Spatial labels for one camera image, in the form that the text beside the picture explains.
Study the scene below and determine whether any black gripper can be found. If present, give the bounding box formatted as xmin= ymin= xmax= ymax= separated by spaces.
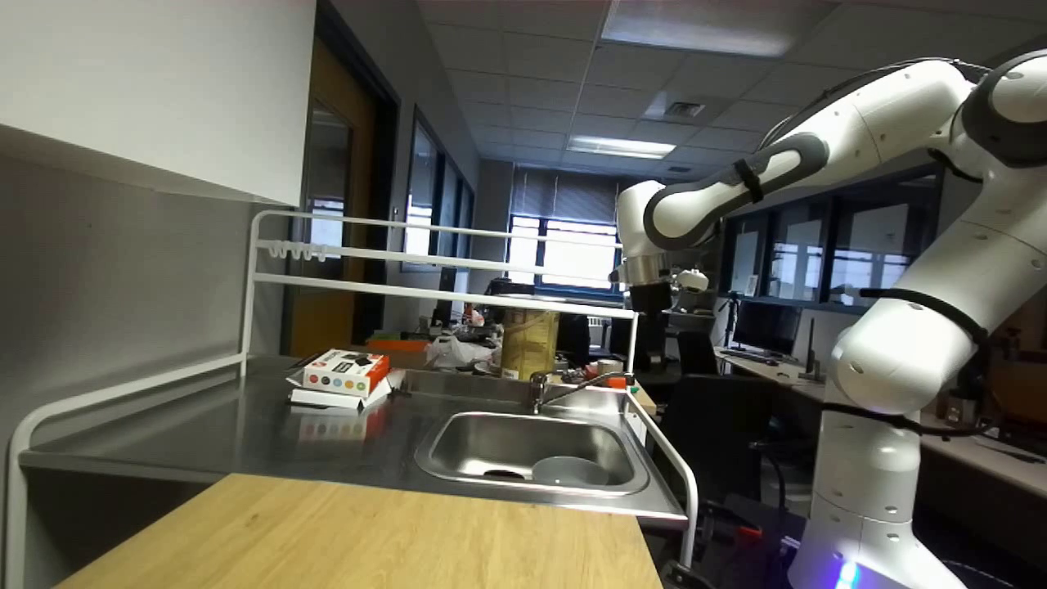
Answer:
xmin=630 ymin=278 xmax=695 ymax=334

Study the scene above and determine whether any chrome sink faucet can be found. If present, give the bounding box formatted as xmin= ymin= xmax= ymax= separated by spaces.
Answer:
xmin=530 ymin=373 xmax=601 ymax=418

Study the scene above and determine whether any stainless steel sink counter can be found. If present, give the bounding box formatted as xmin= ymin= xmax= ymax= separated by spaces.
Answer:
xmin=21 ymin=354 xmax=692 ymax=531

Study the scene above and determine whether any bright office window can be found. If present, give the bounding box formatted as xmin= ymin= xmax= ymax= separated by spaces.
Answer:
xmin=504 ymin=210 xmax=630 ymax=293

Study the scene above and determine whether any office desk with equipment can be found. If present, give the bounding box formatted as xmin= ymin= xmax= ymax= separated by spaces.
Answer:
xmin=711 ymin=290 xmax=1047 ymax=504

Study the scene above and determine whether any small ceiling light panel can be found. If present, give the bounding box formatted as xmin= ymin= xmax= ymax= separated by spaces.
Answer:
xmin=563 ymin=130 xmax=680 ymax=162

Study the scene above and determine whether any ceiling air vent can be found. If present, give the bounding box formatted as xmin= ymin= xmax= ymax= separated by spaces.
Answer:
xmin=641 ymin=89 xmax=713 ymax=126

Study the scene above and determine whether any white red plastic bag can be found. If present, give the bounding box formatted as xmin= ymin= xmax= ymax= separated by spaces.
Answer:
xmin=421 ymin=331 xmax=499 ymax=369

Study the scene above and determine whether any orange flat block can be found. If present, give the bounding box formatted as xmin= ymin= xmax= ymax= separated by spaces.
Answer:
xmin=365 ymin=334 xmax=436 ymax=358

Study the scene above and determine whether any large ceiling light panel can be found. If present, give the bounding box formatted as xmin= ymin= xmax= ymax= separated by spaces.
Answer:
xmin=599 ymin=0 xmax=837 ymax=63

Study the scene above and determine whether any flat white box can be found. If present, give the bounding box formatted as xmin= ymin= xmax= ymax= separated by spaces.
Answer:
xmin=284 ymin=367 xmax=408 ymax=416

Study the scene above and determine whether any white orange printed box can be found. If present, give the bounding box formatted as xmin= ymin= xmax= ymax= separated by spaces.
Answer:
xmin=301 ymin=347 xmax=395 ymax=400

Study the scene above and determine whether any yellow wooden door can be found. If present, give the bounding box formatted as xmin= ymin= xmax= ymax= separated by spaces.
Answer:
xmin=284 ymin=29 xmax=385 ymax=364

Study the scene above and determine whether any white tubular metal rack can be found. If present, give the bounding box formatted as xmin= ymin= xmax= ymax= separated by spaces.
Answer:
xmin=3 ymin=206 xmax=703 ymax=589

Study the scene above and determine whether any white projection board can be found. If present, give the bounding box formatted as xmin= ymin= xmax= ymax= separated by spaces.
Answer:
xmin=0 ymin=0 xmax=320 ymax=210

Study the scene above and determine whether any cardboard cable spool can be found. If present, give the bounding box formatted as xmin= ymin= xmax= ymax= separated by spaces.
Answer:
xmin=499 ymin=308 xmax=563 ymax=382

